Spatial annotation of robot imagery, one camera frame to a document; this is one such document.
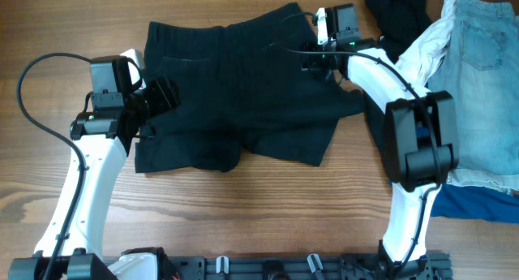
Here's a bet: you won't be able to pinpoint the left black camera cable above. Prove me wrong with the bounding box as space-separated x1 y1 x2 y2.
16 52 92 280

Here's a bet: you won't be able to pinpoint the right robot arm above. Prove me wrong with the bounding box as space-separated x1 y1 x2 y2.
298 4 459 279

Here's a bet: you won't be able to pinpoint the light blue denim shorts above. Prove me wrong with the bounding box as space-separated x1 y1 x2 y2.
428 0 518 194

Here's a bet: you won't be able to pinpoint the black shorts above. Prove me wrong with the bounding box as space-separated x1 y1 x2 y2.
135 2 363 173

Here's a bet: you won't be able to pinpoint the white garment in pile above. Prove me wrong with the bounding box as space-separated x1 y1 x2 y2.
396 0 459 88

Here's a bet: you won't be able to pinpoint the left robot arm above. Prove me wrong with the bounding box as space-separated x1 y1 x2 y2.
8 49 181 279

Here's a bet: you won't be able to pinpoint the blue garment in pile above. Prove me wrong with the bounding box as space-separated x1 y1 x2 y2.
431 183 518 224

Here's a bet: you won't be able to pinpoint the black garment in pile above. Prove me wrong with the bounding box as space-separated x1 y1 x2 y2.
362 0 434 159

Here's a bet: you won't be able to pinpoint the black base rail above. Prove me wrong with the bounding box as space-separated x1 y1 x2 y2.
92 251 453 280

